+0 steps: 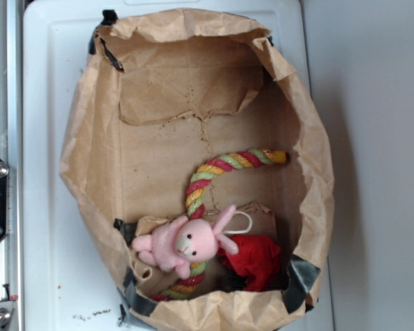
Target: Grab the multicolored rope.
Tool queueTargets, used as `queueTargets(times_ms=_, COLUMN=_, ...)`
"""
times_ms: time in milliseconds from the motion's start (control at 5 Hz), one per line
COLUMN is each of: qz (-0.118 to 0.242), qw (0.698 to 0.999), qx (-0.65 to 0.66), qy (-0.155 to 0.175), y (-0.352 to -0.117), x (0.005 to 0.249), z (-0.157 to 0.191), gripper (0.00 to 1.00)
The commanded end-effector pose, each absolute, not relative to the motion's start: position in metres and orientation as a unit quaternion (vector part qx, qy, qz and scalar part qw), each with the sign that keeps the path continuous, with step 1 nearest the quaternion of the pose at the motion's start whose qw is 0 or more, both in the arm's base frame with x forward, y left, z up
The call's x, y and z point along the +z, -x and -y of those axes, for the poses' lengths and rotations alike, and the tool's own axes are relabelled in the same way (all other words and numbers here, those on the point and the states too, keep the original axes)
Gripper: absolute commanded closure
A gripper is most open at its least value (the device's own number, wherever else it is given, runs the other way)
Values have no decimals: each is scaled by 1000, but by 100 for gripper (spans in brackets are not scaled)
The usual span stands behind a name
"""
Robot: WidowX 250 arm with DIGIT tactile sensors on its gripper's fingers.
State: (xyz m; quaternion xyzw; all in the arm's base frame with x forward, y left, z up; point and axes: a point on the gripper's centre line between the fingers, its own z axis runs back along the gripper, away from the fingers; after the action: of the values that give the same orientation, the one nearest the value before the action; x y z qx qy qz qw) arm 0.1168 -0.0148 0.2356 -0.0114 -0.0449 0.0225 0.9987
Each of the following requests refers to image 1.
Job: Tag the aluminium frame rail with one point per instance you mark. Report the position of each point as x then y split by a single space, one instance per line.
11 260

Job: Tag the brown paper bag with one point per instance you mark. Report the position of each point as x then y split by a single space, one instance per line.
191 109

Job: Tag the red crumpled cloth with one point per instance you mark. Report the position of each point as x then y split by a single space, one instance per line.
258 261

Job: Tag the pink plush bunny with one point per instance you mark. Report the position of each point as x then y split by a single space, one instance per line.
174 246

